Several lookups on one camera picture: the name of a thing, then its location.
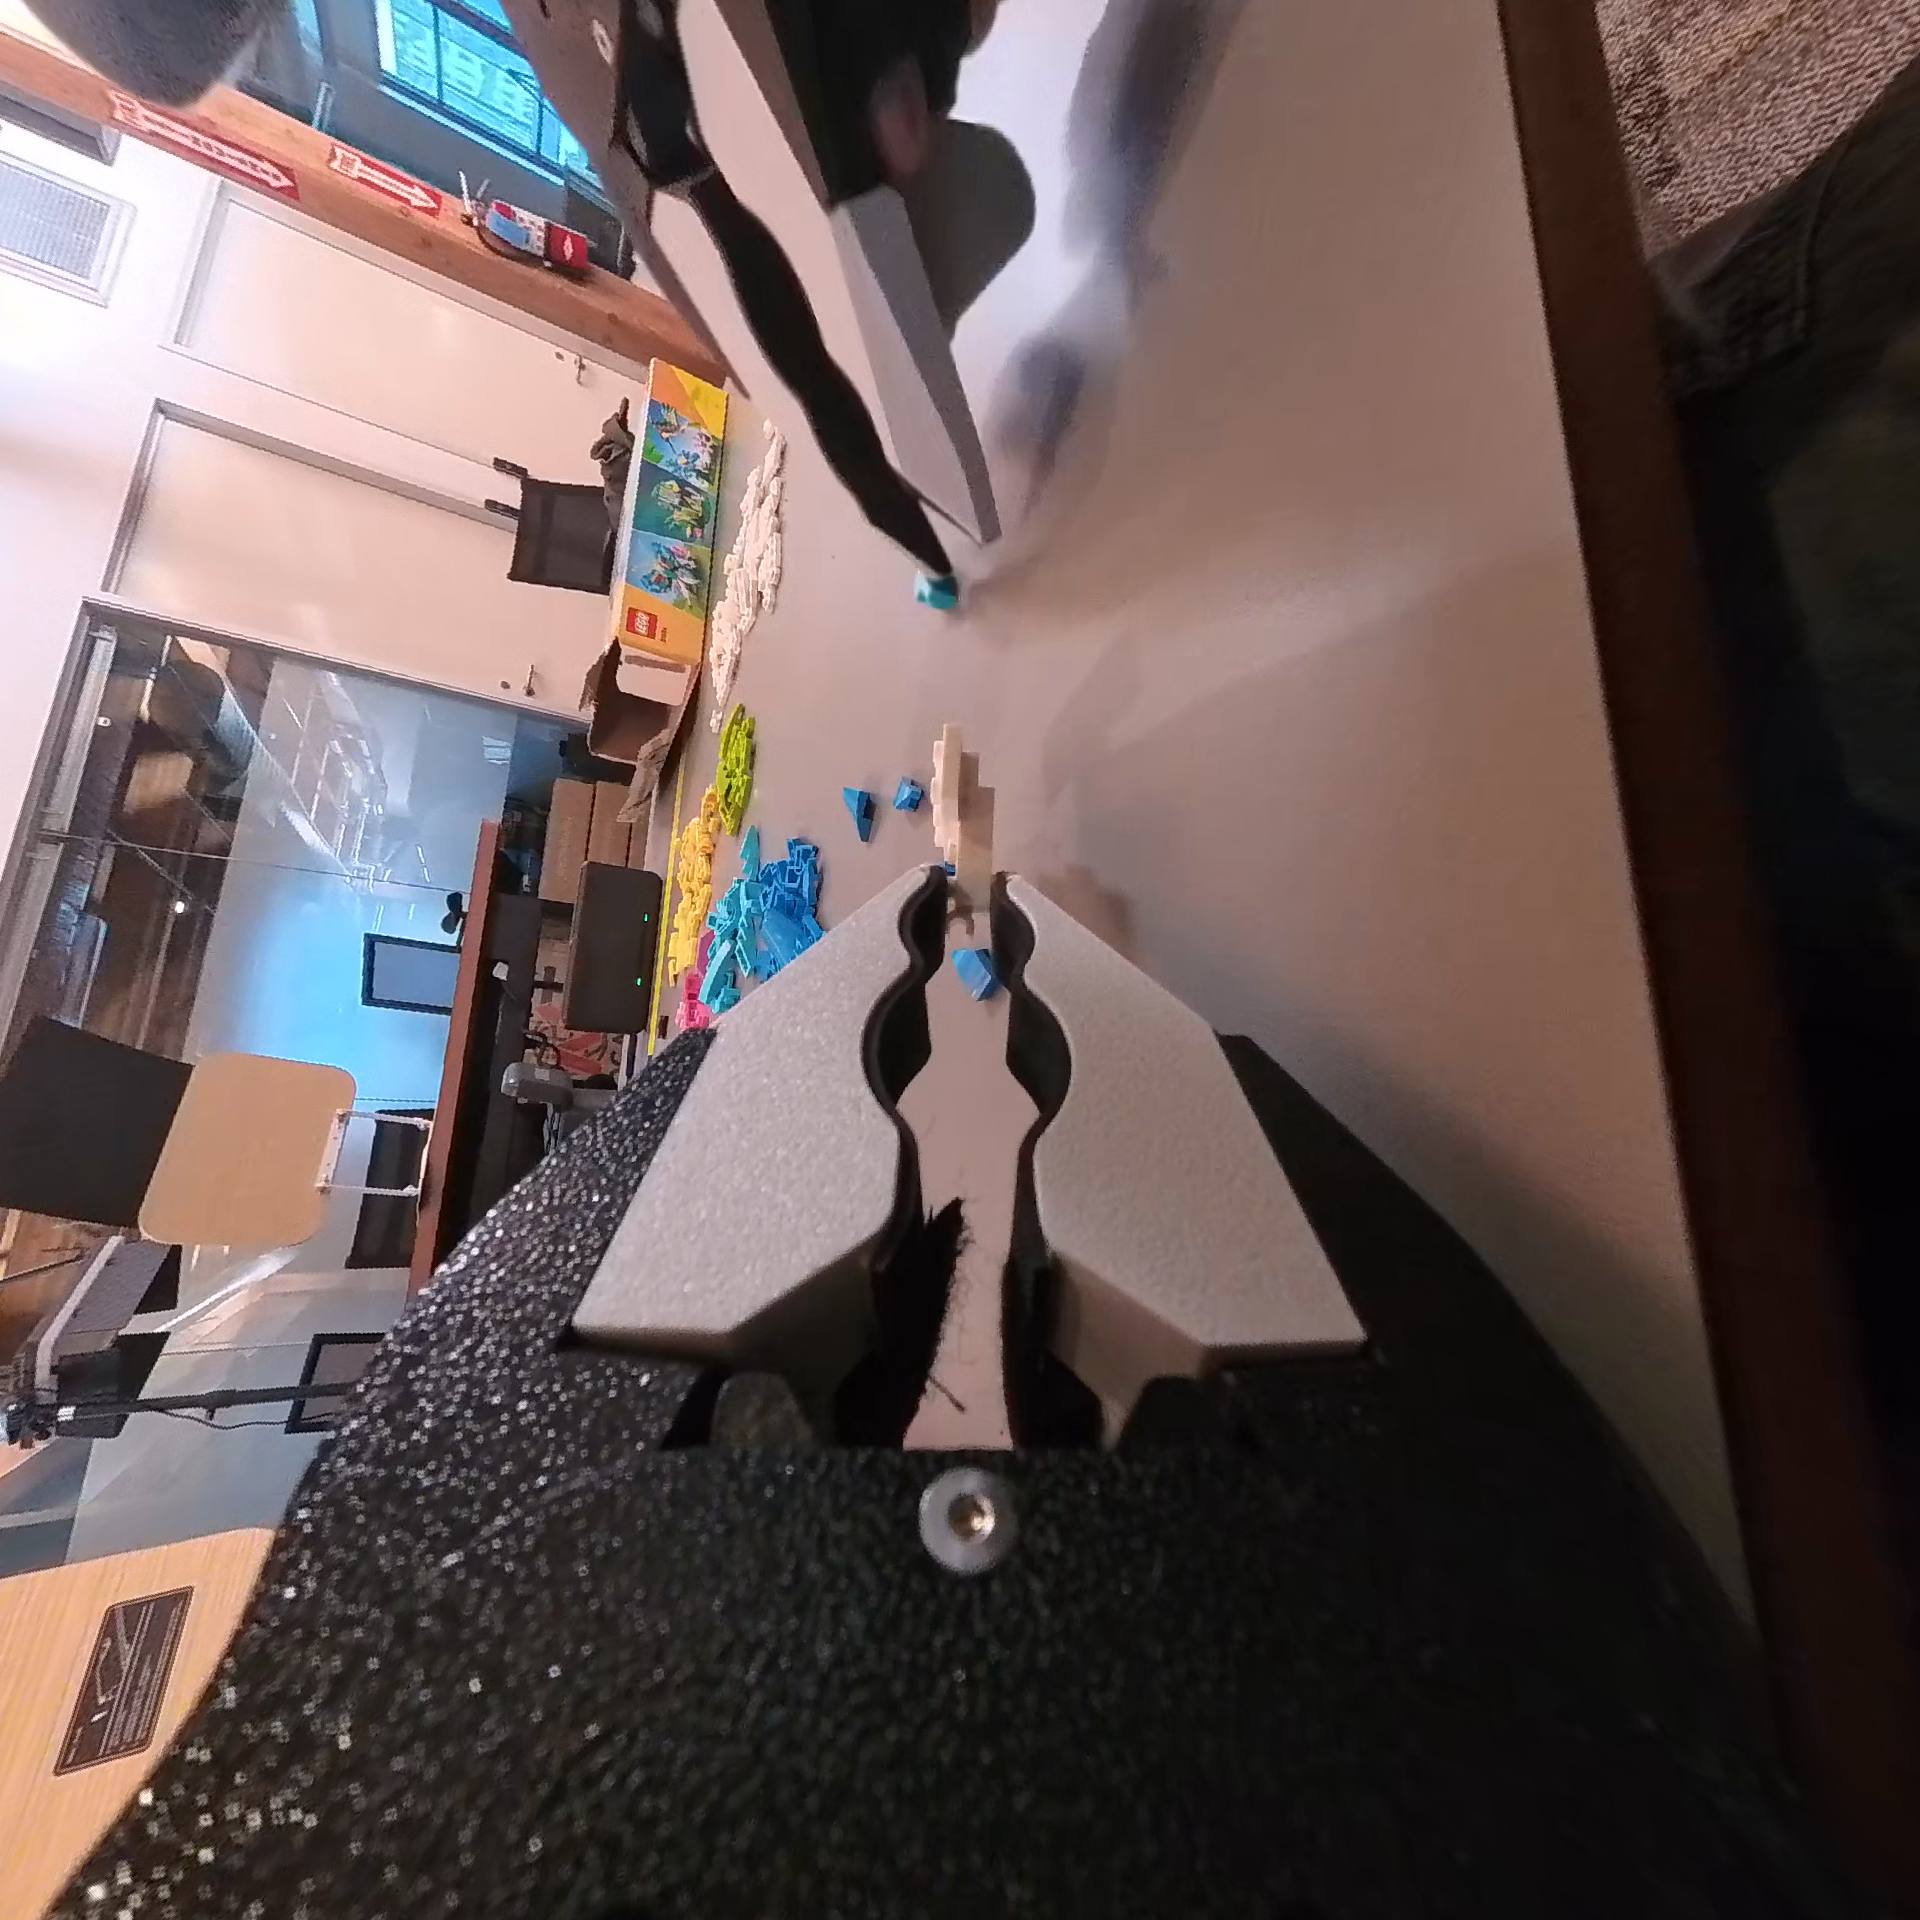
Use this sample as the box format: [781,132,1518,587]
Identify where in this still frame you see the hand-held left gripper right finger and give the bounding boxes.
[994,874,1365,1414]

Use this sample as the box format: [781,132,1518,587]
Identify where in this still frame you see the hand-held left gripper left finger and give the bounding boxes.
[574,867,952,1401]

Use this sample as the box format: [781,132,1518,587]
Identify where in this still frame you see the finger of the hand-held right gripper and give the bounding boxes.
[504,0,962,578]
[674,0,1004,545]

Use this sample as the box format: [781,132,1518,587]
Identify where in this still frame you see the white stepped lego assembly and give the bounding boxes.
[922,724,1004,907]

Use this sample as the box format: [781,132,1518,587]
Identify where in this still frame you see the pile of white lego pieces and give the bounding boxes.
[707,417,791,708]

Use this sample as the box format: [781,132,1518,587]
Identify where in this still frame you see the pile of turquoise lego pieces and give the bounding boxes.
[707,831,830,1009]

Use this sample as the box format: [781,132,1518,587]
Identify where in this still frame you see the yellow lego set box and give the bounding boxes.
[581,357,735,768]

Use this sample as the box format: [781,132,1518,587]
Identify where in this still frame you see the pile of yellow lego pieces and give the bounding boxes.
[664,817,725,977]

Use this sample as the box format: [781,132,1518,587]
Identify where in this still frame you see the red fire extinguisher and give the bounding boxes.
[477,195,597,274]

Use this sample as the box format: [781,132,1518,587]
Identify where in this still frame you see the wooden beam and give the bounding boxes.
[0,29,737,395]

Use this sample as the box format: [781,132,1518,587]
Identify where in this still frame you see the red arrow sticker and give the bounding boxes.
[327,144,445,219]
[105,88,304,207]

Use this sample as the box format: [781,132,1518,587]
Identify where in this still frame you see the black box with green lights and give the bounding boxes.
[565,861,667,1031]

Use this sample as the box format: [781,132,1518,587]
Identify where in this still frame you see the wood-edged desk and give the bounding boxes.
[407,824,551,1301]

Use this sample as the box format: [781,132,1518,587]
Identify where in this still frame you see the yellow tape strip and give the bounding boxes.
[642,765,690,1038]

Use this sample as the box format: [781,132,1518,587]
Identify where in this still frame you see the black mesh chair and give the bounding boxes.
[495,445,621,601]

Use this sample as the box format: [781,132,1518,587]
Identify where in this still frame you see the brown cardboard boxes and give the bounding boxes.
[534,777,652,904]

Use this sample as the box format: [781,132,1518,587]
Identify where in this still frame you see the small black monitor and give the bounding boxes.
[364,935,460,1011]

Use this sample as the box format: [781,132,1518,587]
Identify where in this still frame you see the tan rounded board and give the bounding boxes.
[141,1054,360,1249]

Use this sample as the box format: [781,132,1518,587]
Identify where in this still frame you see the black square panel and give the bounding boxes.
[0,1015,198,1225]

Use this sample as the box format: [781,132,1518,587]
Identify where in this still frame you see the tan table with sticker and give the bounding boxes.
[0,1527,281,1920]

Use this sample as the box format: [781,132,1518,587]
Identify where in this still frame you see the white wall vent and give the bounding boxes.
[0,148,131,304]

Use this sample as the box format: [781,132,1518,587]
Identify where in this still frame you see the black camera boom stand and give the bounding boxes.
[0,1358,348,1452]

